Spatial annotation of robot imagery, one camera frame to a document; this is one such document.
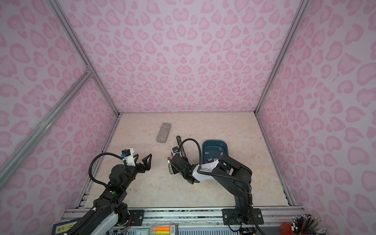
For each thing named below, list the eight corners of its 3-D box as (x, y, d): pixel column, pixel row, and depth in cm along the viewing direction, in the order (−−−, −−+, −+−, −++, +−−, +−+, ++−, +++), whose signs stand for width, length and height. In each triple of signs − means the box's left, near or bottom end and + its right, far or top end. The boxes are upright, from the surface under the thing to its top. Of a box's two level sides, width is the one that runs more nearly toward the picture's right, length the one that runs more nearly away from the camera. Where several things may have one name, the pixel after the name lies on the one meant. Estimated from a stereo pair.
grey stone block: (156, 142, 105) (155, 139, 102) (162, 124, 115) (162, 122, 113) (165, 143, 104) (165, 141, 102) (171, 125, 114) (171, 123, 112)
